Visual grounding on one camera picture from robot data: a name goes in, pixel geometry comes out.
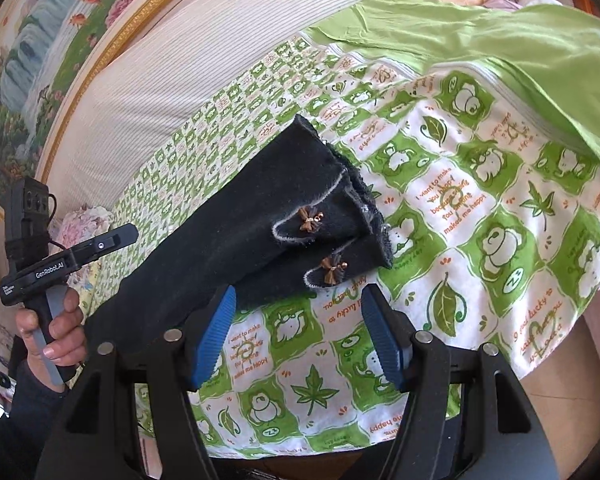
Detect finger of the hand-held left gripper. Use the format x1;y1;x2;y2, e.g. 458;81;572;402
67;224;140;263

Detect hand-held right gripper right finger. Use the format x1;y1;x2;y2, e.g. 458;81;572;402
361;284;569;480

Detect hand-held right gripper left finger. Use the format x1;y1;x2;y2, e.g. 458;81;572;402
32;284;238;480

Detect black pants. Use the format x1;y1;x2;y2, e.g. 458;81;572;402
82;114;393;361

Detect person's left forearm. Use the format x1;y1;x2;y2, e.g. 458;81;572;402
0;352;83;480

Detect person's left hand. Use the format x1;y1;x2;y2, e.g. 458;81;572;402
14;290;88;363

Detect pink floral pillow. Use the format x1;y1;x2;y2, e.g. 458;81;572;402
50;204;117;311

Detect green white printed blanket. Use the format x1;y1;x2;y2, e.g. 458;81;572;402
77;35;600;461

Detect plain green sheet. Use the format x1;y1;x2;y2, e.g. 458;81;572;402
304;0;600;181

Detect painted headboard gold frame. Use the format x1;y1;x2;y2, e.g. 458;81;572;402
0;0;231;221

